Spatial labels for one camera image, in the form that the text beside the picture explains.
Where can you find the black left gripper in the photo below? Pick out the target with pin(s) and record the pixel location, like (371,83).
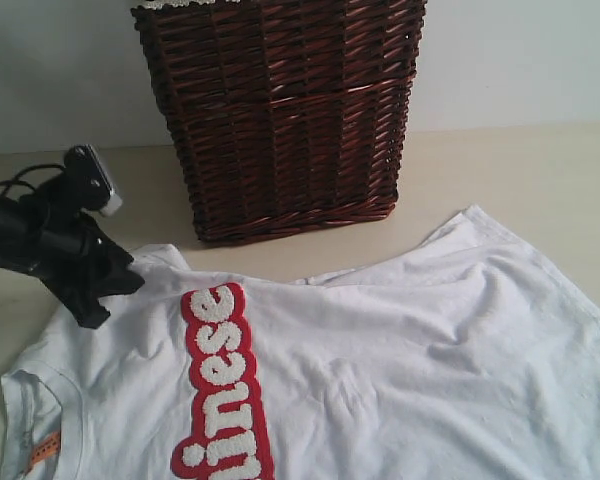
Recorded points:
(76,260)

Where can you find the white t-shirt red lettering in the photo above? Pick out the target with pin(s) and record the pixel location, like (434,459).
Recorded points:
(470,357)

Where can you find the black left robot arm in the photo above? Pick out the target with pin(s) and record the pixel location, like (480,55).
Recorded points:
(19,221)

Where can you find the dark red wicker basket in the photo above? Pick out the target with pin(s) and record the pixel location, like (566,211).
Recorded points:
(286,117)

